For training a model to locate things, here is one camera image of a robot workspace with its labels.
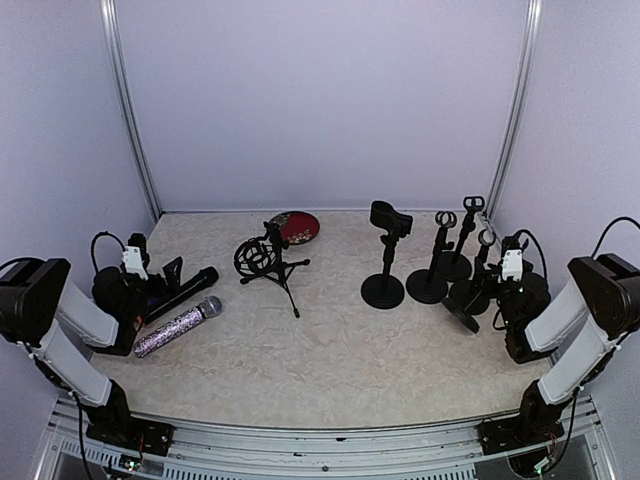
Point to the black stand for teal mic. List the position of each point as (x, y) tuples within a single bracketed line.
[(467, 293)]

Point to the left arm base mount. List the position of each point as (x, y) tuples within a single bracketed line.
[(141, 435)]

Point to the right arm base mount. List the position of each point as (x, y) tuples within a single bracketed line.
[(510, 433)]

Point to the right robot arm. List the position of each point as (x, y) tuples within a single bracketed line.
[(598, 307)]

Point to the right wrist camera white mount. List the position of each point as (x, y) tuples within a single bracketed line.
[(512, 264)]

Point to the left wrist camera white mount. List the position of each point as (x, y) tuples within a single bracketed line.
[(135, 256)]

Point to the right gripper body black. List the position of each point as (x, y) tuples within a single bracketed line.
[(479, 279)]

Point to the aluminium front rail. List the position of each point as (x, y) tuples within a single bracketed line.
[(202, 450)]

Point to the glitter silver-head microphone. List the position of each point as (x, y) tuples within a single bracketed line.
[(209, 308)]

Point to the aluminium frame post left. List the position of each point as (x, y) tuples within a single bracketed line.
[(108, 10)]

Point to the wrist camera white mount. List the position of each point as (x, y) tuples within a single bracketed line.
[(135, 256), (512, 264)]

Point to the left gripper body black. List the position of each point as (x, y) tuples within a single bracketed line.
[(161, 290)]

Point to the red floral plate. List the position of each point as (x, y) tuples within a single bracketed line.
[(297, 227)]

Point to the black microphone orange tip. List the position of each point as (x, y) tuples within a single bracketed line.
[(204, 279)]

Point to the black stand for orange mic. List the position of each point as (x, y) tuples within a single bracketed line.
[(428, 286)]

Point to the aluminium frame post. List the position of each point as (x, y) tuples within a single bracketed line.
[(525, 66), (108, 10)]

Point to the aluminium frame post right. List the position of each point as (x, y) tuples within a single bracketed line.
[(525, 66)]

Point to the black tripod mic stand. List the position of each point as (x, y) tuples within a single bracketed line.
[(261, 257)]

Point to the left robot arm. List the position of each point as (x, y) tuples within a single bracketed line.
[(41, 307)]

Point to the black round-base mic stand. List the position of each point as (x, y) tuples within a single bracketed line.
[(384, 291)]

